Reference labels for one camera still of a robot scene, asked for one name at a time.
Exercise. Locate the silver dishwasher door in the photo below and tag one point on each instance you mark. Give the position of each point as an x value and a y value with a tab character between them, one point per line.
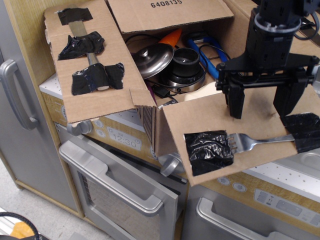
212	216

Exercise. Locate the right silver stove knob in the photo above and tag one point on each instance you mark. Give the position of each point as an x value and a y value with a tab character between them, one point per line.
171	164

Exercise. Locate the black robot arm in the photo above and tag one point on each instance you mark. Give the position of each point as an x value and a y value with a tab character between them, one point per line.
290	13

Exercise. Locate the metal knife taped on flap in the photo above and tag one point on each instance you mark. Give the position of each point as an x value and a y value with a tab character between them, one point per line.
309	31

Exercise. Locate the silver stove knob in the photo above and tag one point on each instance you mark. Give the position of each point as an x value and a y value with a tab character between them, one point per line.
171	164
79	128

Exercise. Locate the metal fork taped on flap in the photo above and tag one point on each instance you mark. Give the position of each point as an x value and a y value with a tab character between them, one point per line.
240	142

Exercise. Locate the metal utensil taped on flap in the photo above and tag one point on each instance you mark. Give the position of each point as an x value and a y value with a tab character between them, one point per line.
94	77

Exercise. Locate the blue handled tool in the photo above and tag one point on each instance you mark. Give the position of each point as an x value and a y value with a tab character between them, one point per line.
209	51

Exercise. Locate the orange toy carrot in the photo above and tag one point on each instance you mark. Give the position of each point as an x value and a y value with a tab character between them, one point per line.
172	38

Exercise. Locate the steel pot lid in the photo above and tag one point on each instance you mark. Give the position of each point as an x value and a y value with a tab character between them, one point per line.
151	60

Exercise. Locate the grey toy sink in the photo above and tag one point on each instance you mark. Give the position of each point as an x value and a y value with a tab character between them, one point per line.
310	158

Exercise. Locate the black pot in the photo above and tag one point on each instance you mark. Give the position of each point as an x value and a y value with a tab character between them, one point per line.
184	72

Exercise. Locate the large cardboard box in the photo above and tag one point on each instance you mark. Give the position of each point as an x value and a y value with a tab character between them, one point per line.
226	20

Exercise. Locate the left silver stove knob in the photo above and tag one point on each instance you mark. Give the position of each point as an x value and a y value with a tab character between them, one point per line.
79	128

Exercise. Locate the silver oven door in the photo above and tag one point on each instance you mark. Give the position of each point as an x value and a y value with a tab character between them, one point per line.
118	198

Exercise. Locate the silver fridge door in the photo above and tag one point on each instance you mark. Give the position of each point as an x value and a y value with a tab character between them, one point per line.
29	141

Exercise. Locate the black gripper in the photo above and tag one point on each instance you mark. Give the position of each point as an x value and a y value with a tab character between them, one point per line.
265	62

